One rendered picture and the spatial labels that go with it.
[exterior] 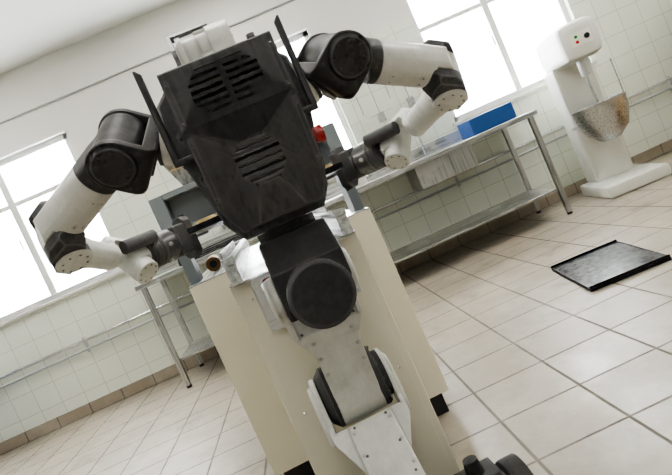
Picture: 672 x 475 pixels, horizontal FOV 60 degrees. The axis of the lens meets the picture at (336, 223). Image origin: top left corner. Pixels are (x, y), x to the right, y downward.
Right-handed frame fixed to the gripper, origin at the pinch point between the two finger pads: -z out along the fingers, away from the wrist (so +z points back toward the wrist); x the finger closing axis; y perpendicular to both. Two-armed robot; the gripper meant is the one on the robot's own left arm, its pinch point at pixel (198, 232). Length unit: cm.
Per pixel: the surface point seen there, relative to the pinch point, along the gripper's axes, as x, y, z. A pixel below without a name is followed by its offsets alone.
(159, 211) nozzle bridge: 12.9, 39.6, -21.0
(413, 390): -58, -43, -6
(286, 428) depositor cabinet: -77, 33, -27
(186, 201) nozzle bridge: 13, 39, -33
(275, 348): -33.7, -24.3, 13.3
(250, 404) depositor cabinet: -63, 39, -21
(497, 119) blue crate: -8, 38, -363
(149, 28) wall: 185, 251, -253
